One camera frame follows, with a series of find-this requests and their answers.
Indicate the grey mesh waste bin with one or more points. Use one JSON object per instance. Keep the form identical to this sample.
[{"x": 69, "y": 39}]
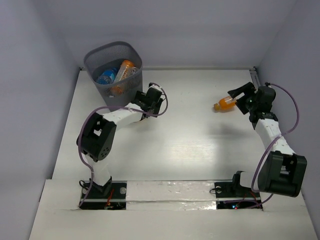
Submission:
[{"x": 112, "y": 55}]

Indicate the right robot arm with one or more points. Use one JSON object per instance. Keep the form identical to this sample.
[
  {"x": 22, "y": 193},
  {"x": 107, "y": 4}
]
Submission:
[{"x": 280, "y": 171}]

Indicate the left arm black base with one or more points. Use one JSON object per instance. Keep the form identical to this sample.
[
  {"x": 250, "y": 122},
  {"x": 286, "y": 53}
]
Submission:
[{"x": 111, "y": 196}]

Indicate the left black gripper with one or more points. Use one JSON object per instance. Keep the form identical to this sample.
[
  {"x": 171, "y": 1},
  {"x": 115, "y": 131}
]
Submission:
[{"x": 141, "y": 99}]

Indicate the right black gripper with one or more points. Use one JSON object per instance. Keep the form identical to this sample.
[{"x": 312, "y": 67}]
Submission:
[{"x": 249, "y": 89}]

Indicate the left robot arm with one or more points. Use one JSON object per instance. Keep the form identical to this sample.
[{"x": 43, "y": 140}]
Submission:
[{"x": 96, "y": 137}]

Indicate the small orange juice bottle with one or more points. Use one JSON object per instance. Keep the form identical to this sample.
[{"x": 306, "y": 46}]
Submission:
[{"x": 225, "y": 104}]

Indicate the blue tinted water bottle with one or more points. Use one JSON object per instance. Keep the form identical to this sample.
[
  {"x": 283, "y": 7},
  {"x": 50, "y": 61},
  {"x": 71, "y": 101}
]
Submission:
[{"x": 108, "y": 76}]

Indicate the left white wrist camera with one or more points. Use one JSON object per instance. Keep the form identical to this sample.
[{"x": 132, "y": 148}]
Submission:
[{"x": 153, "y": 84}]

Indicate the clear ribbed plastic bottle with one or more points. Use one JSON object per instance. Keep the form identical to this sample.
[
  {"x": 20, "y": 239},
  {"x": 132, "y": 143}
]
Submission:
[{"x": 133, "y": 71}]

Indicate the orange bottle white cap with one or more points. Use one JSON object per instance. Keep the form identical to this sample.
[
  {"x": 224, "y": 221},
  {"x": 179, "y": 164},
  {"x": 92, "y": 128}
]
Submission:
[{"x": 124, "y": 71}]

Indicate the silver foil tape strip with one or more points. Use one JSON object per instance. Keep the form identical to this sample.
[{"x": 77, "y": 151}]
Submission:
[{"x": 170, "y": 195}]

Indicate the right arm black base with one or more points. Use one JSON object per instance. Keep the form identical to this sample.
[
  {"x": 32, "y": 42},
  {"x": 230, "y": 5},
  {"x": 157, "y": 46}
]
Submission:
[{"x": 233, "y": 196}]

